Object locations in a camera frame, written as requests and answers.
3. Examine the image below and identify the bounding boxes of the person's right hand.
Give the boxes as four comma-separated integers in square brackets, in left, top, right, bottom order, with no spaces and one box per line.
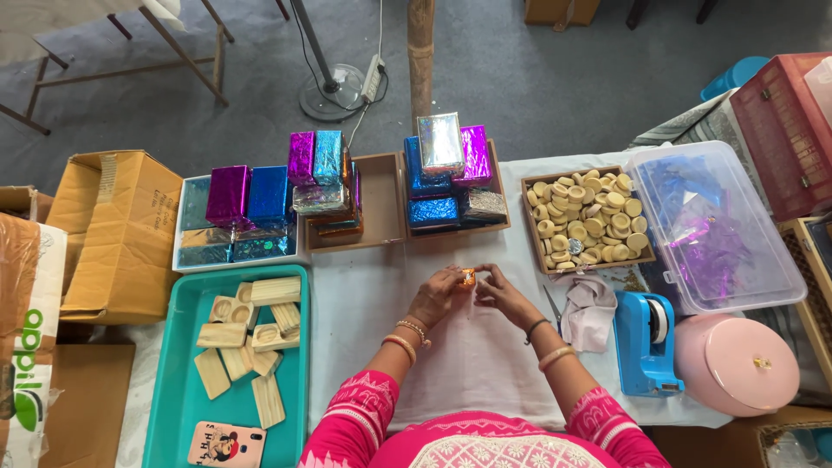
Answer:
[473,263,547,334]

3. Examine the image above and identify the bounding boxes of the person's left hand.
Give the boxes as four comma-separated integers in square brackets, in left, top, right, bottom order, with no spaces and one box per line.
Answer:
[407,264,471,330]

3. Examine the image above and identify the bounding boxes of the scissors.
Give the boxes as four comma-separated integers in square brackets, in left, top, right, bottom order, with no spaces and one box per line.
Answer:
[543,285,564,336]

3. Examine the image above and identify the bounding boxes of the orange bangle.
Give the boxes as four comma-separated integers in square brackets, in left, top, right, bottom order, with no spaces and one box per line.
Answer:
[381,334,417,367]

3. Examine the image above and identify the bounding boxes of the wooden tray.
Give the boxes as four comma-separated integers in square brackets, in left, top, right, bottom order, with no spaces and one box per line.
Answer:
[399,138,512,241]
[520,165,657,275]
[304,152,408,254]

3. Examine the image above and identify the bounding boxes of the peach bangle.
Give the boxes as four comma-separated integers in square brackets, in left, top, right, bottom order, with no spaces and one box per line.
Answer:
[538,345,577,373]

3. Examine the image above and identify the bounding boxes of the white cloth mat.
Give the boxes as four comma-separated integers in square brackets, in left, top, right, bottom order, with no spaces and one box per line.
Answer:
[389,244,569,433]

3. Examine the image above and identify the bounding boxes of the white table cloth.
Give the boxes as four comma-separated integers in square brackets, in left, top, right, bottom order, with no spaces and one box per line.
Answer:
[117,151,737,468]

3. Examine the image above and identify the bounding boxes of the silver foil-wrapped box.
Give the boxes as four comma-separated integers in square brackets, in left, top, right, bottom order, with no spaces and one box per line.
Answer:
[416,112,466,176]
[461,188,508,226]
[292,184,352,217]

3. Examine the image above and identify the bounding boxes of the pile of beige round discs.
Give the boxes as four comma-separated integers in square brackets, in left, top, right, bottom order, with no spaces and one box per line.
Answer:
[526,169,651,271]

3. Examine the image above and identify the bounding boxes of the brown scraps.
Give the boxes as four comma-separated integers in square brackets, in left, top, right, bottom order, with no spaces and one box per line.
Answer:
[611,269,648,295]

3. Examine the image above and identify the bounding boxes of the pink embroidered kurta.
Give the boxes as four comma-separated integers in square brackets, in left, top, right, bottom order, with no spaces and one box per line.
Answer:
[298,369,670,468]

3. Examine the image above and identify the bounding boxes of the blue tape dispenser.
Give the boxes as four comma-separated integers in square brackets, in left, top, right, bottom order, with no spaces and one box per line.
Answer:
[613,290,686,399]

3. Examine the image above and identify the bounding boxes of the clear tape roll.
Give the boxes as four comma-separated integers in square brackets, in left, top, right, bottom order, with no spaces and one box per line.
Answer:
[648,298,671,345]

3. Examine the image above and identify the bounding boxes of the purple foil-wrapped box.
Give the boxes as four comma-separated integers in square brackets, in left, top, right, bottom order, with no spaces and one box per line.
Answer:
[205,165,254,230]
[453,125,494,189]
[287,131,317,188]

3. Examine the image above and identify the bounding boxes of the blue holographic foil-wrapped box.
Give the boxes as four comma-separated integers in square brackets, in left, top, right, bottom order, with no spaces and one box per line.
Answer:
[232,224,297,263]

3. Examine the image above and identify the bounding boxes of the light blue foil-wrapped box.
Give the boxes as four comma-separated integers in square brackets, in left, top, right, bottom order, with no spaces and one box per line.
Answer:
[313,130,344,187]

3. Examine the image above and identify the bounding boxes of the pile of wooden blocks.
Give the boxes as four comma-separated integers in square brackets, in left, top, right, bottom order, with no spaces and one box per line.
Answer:
[194,276,303,430]

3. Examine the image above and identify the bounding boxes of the blue and purple foil sheets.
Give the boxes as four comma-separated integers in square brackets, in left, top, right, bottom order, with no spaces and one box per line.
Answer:
[640,156,758,305]

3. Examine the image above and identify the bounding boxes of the white power strip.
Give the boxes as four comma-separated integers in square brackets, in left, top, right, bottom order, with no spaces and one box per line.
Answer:
[361,55,387,104]

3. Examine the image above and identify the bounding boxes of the gold teal foil-wrapped box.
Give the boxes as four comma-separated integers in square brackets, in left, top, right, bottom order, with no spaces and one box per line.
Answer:
[179,227,235,267]

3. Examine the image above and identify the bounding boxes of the pink round lidded container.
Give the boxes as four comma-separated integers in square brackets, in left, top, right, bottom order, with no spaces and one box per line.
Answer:
[674,314,802,418]

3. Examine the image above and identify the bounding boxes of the brown cardboard box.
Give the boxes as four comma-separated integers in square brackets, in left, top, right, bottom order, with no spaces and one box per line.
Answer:
[650,406,832,468]

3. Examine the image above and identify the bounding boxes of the wooden pole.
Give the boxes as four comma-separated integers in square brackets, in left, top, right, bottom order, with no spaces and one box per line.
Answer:
[407,0,436,135]

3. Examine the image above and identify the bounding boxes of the phone with pink case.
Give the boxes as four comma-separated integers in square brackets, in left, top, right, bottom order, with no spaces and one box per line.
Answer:
[187,420,267,468]

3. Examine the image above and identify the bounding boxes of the white tray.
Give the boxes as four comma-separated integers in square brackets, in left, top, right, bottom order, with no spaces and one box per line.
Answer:
[172,174,310,274]

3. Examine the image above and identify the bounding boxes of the grey patterned cloth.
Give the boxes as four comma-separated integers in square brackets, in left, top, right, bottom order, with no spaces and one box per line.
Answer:
[627,89,774,217]

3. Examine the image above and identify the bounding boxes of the clear plastic lidded container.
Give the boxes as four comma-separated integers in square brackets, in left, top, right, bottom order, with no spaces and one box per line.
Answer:
[625,140,809,317]

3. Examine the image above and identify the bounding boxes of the teal plastic tray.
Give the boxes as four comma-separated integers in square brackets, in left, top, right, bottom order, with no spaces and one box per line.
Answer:
[142,264,312,468]

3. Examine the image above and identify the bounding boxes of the wicker box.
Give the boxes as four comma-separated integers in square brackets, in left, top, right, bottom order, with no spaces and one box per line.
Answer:
[777,217,832,392]

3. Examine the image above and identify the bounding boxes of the open cardboard box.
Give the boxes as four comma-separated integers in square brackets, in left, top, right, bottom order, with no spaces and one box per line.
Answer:
[45,150,185,325]

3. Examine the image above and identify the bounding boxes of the dark chair legs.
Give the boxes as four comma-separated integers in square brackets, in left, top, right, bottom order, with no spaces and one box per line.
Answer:
[625,0,720,31]

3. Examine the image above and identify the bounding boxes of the blue plastic stool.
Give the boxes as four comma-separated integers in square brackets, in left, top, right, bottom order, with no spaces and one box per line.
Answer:
[699,56,772,104]

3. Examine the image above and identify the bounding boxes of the red plastic crate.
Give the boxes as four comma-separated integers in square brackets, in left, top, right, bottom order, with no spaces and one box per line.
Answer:
[728,52,832,224]

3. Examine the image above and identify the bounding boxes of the wicker basket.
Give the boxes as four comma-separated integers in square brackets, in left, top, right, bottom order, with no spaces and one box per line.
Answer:
[757,420,832,468]

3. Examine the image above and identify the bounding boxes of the flat cardboard sheet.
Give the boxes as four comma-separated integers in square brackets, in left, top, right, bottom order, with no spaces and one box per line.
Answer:
[39,343,137,468]

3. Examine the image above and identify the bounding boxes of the cardboard box with green-print bag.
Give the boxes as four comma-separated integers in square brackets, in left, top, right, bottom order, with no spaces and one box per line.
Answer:
[0,213,68,468]

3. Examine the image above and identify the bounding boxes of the small cardboard box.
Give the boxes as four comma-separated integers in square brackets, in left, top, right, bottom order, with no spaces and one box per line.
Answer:
[0,185,55,225]

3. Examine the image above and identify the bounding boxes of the beaded bracelet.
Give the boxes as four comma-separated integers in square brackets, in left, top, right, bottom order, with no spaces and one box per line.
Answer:
[395,318,432,350]

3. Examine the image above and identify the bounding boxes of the pedestal fan stand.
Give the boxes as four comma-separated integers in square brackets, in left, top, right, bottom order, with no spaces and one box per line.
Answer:
[290,0,367,123]

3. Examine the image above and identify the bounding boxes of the wooden frame table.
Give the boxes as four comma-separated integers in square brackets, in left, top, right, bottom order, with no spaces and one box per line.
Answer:
[0,0,236,137]

